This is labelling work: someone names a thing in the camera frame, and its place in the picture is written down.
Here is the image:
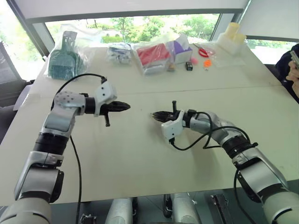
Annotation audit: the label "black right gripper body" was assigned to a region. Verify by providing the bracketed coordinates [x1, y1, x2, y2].
[166, 100, 182, 122]

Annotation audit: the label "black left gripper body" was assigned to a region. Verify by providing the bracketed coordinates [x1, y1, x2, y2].
[100, 101, 118, 128]

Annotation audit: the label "teal dustpan set in bag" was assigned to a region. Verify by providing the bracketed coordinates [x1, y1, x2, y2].
[47, 30, 87, 80]

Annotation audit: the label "person's bare hand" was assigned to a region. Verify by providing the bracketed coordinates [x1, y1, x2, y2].
[285, 60, 299, 82]

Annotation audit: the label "bag of blue white items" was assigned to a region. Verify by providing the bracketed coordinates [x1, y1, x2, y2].
[107, 42, 133, 66]

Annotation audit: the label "red item in plastic bag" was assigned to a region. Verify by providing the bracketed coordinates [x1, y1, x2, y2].
[134, 42, 171, 77]

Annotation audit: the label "purple white tissue box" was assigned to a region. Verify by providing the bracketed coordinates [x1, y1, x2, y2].
[167, 34, 194, 65]

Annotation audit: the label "clear plastic bag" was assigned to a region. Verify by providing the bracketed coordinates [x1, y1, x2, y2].
[205, 43, 245, 69]

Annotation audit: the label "silver rounded cylinder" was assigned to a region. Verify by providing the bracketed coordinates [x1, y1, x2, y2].
[171, 192, 199, 224]
[106, 197, 134, 224]

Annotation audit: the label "cream plastic containers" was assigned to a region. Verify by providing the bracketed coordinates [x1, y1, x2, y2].
[217, 21, 248, 55]

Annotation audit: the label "person's dark clothed body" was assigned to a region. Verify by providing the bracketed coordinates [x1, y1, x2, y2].
[275, 42, 299, 105]

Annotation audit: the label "grey phone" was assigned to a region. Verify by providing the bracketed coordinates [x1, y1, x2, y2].
[289, 50, 299, 70]

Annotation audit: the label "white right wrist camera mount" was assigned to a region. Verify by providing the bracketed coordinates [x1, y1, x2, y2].
[161, 110, 185, 143]

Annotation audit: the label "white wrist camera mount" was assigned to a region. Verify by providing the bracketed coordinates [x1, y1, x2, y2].
[93, 80, 118, 118]
[161, 110, 185, 143]

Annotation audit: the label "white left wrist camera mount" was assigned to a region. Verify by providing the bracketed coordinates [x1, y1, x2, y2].
[93, 80, 118, 118]

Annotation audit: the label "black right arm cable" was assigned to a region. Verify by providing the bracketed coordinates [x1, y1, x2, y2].
[170, 111, 259, 224]

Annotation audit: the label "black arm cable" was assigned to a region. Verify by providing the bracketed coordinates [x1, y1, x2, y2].
[56, 73, 108, 224]
[170, 111, 259, 224]

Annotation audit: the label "red handled scissors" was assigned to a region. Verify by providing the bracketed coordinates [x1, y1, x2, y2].
[193, 42, 210, 58]

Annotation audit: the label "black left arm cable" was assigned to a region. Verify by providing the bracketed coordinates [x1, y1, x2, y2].
[56, 73, 108, 224]

